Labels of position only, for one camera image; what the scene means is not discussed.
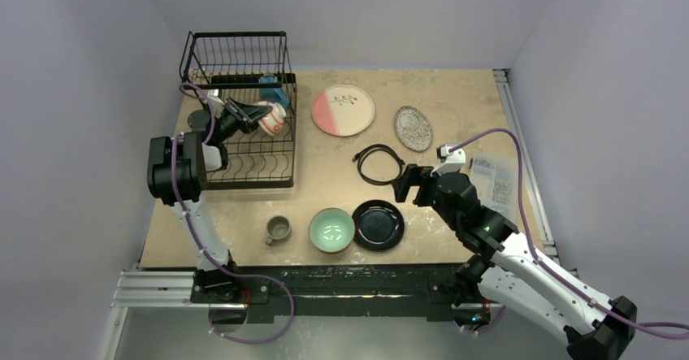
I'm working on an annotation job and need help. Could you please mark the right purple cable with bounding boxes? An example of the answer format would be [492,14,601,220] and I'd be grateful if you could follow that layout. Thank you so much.
[449,128,689,341]

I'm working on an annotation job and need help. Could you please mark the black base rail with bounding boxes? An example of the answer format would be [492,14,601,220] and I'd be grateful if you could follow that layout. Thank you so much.
[190,262,490,325]

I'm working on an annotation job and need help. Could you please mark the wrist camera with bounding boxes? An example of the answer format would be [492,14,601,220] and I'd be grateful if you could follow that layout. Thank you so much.
[431,144,467,176]
[206,89,224,112]

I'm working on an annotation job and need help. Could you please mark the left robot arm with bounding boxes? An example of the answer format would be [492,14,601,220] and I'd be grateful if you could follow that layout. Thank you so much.
[146,97,279,302]

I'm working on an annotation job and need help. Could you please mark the small grey cup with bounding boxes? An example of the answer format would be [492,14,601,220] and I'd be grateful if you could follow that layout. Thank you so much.
[265,215,292,245]

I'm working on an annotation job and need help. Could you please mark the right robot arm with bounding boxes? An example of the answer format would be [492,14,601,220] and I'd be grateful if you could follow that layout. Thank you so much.
[392,164,637,359]

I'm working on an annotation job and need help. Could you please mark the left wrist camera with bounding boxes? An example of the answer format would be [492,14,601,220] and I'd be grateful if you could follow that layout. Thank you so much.
[206,89,224,112]

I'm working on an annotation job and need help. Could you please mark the black coiled cable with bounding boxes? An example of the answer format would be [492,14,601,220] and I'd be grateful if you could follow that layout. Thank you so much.
[353,143,406,187]

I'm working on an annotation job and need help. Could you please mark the blue mug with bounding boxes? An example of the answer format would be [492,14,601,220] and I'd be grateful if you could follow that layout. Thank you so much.
[258,74,295,111]

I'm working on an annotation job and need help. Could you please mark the pink and cream plate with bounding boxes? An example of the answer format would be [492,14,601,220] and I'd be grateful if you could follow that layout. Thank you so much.
[311,85,375,137]

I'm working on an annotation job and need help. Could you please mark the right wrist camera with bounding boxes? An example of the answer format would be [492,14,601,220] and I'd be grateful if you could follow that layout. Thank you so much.
[431,144,467,176]

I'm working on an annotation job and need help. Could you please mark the red floral bowl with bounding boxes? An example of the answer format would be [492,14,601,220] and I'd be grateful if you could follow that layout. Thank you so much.
[257,100,287,137]

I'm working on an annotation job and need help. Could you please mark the celadon green bowl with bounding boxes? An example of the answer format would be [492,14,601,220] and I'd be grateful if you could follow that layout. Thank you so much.
[308,208,356,254]

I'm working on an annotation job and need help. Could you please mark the black wire dish rack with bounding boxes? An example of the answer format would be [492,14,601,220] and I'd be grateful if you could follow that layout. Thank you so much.
[179,31,297,190]

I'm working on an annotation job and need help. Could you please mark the grey speckled oval dish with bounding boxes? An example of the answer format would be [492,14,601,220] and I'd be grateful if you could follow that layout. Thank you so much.
[393,106,433,152]

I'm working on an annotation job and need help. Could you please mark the black plate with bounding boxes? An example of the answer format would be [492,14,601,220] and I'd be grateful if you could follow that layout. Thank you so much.
[352,200,405,253]

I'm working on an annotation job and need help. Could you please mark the purple cable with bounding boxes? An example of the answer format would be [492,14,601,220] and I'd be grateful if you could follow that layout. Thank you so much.
[449,128,689,341]
[171,81,296,345]

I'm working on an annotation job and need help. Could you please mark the clear plastic parts box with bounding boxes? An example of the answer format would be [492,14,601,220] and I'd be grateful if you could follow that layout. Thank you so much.
[470,152,518,222]

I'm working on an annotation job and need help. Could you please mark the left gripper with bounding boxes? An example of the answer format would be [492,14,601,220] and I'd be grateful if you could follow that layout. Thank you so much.
[213,98,272,145]

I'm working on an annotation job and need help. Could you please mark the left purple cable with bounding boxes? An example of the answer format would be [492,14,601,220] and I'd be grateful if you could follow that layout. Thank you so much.
[171,81,296,345]

